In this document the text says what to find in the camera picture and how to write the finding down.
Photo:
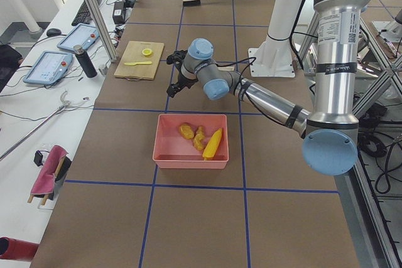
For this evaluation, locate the pink cloth on rack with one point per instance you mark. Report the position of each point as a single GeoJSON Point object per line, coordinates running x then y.
{"type": "Point", "coordinates": [52, 175]}

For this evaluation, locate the yellow toy corn cob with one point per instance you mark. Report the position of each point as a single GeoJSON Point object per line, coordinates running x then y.
{"type": "Point", "coordinates": [212, 145]}

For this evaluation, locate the black computer mouse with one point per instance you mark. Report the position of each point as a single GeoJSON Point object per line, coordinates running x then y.
{"type": "Point", "coordinates": [53, 32]}

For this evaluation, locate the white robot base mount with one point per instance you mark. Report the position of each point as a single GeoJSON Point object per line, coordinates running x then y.
{"type": "Point", "coordinates": [273, 57]}

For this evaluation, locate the aluminium frame post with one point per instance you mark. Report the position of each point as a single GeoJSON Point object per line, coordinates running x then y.
{"type": "Point", "coordinates": [102, 29]}

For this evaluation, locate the long metal grabber tool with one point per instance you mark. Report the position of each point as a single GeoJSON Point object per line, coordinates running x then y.
{"type": "Point", "coordinates": [66, 105]}

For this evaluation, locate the near blue teach pendant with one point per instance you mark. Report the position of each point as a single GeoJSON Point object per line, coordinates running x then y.
{"type": "Point", "coordinates": [49, 68]}

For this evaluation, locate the pink plastic bin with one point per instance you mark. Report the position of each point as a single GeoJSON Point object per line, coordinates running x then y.
{"type": "Point", "coordinates": [172, 151]}

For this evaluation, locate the small black box device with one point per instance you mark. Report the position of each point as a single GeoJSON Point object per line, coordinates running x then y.
{"type": "Point", "coordinates": [38, 158]}

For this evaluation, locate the red cylinder object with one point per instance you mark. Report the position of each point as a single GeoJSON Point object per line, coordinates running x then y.
{"type": "Point", "coordinates": [20, 250]}

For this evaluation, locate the blue teach pendant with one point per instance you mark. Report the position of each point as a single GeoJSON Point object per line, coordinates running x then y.
{"type": "Point", "coordinates": [84, 35]}
{"type": "Point", "coordinates": [49, 68]}

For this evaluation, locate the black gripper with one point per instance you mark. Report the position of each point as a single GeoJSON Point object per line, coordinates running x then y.
{"type": "Point", "coordinates": [184, 81]}

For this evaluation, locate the bamboo cutting board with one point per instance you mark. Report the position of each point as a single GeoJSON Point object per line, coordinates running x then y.
{"type": "Point", "coordinates": [132, 53]}

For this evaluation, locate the yellow plastic knife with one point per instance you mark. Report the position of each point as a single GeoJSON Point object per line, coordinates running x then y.
{"type": "Point", "coordinates": [131, 64]}

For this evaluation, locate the black water bottle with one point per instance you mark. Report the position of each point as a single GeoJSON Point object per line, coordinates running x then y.
{"type": "Point", "coordinates": [84, 61]}

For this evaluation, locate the far blue teach pendant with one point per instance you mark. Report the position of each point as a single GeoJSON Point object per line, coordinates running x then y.
{"type": "Point", "coordinates": [84, 35]}

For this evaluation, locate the black power adapter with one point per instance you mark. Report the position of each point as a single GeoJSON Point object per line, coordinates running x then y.
{"type": "Point", "coordinates": [119, 13]}

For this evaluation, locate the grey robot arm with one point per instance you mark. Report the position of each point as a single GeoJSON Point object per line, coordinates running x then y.
{"type": "Point", "coordinates": [329, 132]}

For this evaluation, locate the tan toy ginger root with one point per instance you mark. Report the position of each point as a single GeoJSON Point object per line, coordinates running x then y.
{"type": "Point", "coordinates": [198, 140]}

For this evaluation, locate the black computer keyboard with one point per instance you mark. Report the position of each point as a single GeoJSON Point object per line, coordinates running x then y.
{"type": "Point", "coordinates": [83, 15]}

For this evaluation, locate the yellow toy lemon slices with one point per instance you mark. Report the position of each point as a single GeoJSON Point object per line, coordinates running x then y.
{"type": "Point", "coordinates": [147, 52]}

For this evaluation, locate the brown toy potato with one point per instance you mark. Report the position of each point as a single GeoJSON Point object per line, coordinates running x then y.
{"type": "Point", "coordinates": [186, 131]}

